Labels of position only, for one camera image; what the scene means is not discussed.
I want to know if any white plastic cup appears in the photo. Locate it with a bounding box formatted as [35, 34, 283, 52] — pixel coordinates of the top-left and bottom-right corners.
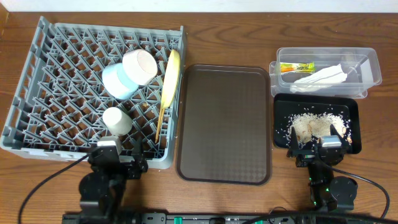
[102, 107, 132, 136]

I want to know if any yellow round plate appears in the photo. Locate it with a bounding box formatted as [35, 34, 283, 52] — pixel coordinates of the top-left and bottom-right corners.
[160, 50, 181, 109]

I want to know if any grey plastic dishwasher rack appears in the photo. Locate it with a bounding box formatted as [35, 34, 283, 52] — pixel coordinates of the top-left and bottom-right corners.
[1, 17, 187, 169]

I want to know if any spilled rice food waste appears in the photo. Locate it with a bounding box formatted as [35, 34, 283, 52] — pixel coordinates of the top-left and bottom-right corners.
[279, 112, 353, 146]

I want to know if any brown plastic serving tray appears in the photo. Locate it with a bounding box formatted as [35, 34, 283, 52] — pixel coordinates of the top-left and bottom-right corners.
[176, 64, 272, 185]

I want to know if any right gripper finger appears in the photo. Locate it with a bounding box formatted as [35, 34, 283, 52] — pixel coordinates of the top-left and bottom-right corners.
[330, 124, 350, 149]
[289, 128, 299, 151]

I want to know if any green snack wrapper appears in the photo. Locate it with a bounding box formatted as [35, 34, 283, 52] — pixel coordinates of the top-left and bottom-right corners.
[280, 62, 315, 73]

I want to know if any white bowl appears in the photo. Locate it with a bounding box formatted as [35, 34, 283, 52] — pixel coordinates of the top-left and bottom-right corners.
[122, 49, 158, 85]

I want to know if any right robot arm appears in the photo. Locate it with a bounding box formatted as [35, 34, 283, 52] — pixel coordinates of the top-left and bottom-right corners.
[287, 125, 358, 212]

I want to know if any wooden chopstick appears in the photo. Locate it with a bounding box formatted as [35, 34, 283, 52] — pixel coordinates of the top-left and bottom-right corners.
[154, 108, 164, 144]
[155, 107, 166, 142]

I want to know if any white tissue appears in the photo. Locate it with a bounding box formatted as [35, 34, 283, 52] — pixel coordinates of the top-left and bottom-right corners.
[290, 64, 348, 93]

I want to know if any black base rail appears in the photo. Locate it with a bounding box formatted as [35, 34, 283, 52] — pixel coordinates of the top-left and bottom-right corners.
[62, 212, 397, 224]

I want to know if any black waste tray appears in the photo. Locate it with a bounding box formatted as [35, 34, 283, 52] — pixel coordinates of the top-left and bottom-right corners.
[274, 93, 362, 154]

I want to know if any light blue saucer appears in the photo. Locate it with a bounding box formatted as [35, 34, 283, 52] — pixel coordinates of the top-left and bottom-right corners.
[102, 63, 139, 100]

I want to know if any clear plastic waste bin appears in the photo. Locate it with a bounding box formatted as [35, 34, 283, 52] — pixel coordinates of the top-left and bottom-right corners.
[269, 47, 382, 98]

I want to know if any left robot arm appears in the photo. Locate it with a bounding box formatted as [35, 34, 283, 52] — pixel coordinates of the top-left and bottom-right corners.
[74, 136, 149, 223]

